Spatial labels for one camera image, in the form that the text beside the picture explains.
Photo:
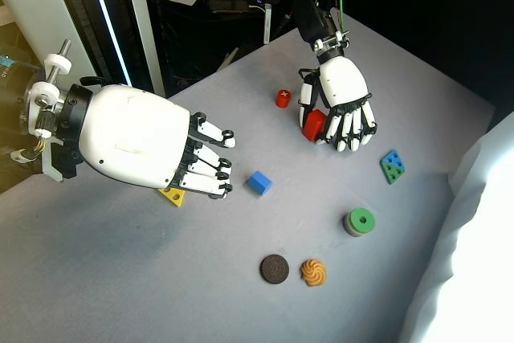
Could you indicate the grey table cloth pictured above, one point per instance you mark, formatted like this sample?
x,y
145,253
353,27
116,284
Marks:
x,y
160,278

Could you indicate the blue triangle with holes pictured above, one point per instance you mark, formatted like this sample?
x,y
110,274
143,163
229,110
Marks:
x,y
391,157

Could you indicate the green triangle with holes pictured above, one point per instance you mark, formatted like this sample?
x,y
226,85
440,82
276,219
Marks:
x,y
391,176

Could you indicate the orange swirl cookie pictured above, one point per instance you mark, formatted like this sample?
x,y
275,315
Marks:
x,y
313,272

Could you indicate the white cabinet with light strip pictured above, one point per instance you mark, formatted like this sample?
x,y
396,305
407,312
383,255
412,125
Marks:
x,y
32,5

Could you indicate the chocolate sandwich cookie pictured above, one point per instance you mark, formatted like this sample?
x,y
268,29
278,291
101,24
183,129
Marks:
x,y
274,269

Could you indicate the red cylinder with white cross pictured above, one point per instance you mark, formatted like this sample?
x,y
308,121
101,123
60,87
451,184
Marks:
x,y
283,99

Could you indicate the red rectangular block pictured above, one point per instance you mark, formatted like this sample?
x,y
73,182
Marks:
x,y
313,126

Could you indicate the blue object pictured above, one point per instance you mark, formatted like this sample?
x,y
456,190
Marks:
x,y
259,182

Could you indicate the white sheet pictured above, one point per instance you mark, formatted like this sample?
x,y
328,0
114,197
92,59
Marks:
x,y
482,238

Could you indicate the yellow triangle with holes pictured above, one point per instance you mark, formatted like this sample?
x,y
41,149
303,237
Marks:
x,y
174,197

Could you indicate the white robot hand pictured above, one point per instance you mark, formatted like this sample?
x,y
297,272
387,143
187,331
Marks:
x,y
345,82
132,134

